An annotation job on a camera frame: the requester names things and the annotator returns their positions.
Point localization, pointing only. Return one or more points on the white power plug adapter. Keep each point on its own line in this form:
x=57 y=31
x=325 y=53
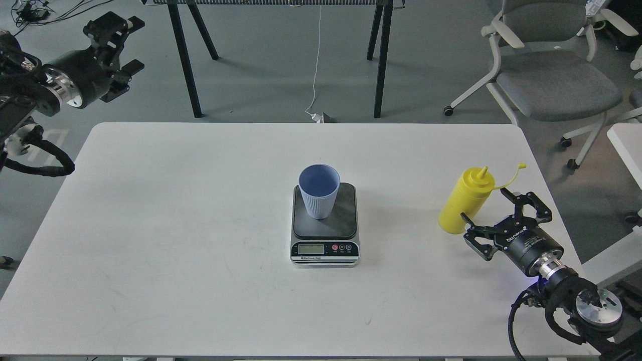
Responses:
x=322 y=118

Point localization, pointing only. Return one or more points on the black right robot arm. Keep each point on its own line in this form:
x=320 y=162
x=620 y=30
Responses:
x=574 y=308

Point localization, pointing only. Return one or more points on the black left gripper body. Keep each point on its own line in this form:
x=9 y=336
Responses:
x=86 y=74

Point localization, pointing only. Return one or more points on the blue ribbed plastic cup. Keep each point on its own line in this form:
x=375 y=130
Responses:
x=319 y=185

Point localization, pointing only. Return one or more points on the yellow squeeze bottle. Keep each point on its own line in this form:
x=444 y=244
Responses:
x=468 y=196

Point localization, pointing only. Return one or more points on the digital kitchen scale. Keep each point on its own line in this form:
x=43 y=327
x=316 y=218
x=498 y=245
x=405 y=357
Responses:
x=330 y=242

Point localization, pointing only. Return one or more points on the black metal table legs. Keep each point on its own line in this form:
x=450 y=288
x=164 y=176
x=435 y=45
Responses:
x=278 y=40

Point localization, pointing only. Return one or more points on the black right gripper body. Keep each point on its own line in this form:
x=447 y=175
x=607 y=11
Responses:
x=524 y=244

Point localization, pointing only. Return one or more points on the grey office chair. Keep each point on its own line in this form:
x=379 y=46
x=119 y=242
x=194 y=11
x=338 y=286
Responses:
x=551 y=85

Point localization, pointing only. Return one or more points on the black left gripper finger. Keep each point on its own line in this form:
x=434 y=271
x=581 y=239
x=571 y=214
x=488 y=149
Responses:
x=107 y=35
x=119 y=81

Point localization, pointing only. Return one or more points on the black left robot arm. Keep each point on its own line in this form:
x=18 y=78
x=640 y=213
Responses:
x=25 y=88

